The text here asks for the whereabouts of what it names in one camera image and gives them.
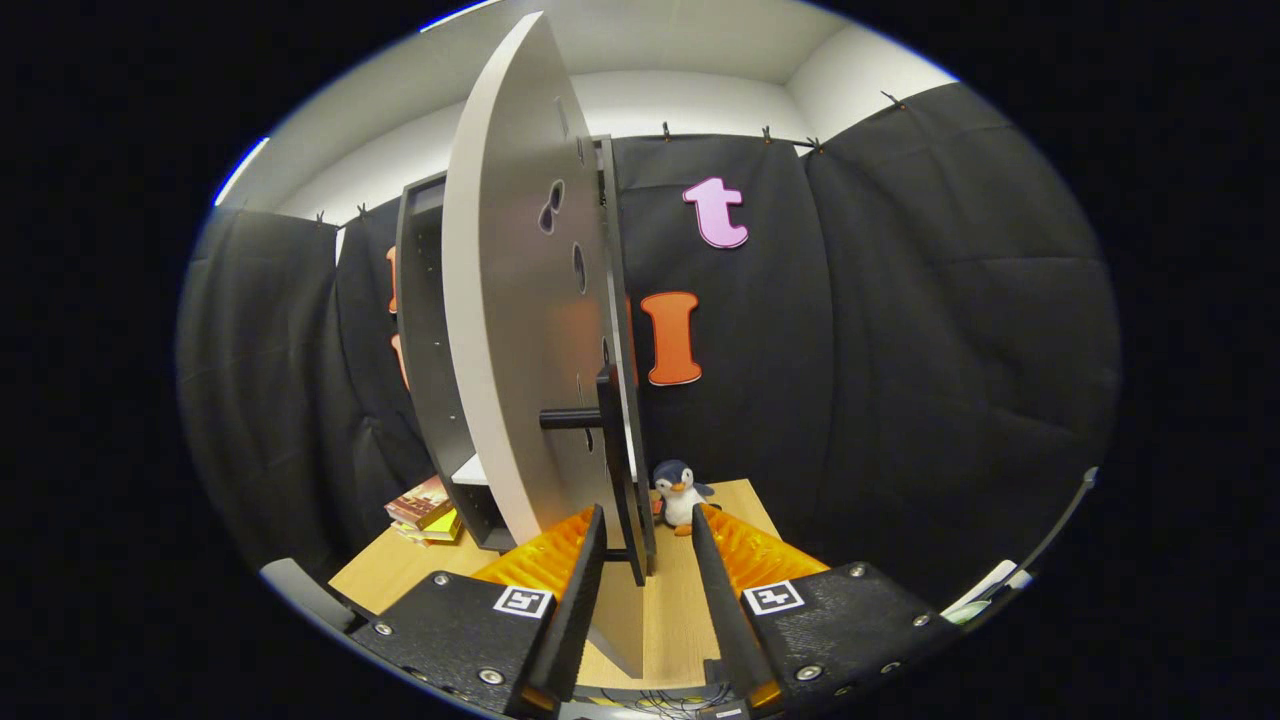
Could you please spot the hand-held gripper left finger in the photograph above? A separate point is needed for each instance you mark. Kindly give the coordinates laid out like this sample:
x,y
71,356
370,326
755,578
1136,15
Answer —
x,y
580,610

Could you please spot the small ceiling light panel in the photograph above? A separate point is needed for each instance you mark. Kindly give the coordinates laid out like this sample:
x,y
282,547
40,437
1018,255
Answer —
x,y
240,170

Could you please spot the penguin plush toy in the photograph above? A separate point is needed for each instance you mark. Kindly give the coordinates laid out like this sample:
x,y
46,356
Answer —
x,y
680,495

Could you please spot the black backdrop cloth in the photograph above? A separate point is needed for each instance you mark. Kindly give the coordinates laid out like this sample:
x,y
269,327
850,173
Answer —
x,y
900,350

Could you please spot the dark grey shoe cabinet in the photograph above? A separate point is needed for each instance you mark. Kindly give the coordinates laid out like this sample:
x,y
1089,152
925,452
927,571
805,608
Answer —
x,y
425,340

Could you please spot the beige shoe cabinet door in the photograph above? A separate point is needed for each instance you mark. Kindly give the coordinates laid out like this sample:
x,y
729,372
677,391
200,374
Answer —
x,y
510,330

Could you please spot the brown cover book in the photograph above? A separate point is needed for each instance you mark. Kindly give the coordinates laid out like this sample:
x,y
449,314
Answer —
x,y
420,503

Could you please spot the white side table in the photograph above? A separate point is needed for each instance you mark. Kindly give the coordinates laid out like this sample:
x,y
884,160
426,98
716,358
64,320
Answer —
x,y
990,585

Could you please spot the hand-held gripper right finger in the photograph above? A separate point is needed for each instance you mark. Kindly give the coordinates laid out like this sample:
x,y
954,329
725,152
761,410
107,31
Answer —
x,y
725,620

